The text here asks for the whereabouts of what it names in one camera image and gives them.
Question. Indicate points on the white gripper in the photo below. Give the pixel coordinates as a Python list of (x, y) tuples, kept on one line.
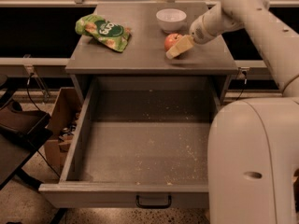
[(197, 32)]

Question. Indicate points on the red apple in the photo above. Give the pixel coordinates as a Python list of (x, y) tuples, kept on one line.
[(171, 40)]

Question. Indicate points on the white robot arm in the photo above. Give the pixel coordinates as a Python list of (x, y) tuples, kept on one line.
[(253, 144)]

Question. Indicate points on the grey cabinet counter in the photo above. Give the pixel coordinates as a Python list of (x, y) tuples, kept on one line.
[(202, 72)]

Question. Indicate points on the grey open drawer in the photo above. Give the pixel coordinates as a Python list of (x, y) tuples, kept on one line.
[(128, 144)]

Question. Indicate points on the white ceramic bowl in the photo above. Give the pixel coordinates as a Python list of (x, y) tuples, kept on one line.
[(171, 20)]

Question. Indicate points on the green snack bag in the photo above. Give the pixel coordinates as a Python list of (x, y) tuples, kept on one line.
[(112, 35)]

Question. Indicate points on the left cardboard box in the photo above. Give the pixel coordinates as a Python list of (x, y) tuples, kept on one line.
[(63, 122)]

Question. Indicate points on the black chair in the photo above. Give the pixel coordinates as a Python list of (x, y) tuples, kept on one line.
[(22, 134)]

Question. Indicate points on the black drawer handle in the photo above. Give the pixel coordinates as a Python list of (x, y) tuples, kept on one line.
[(153, 203)]

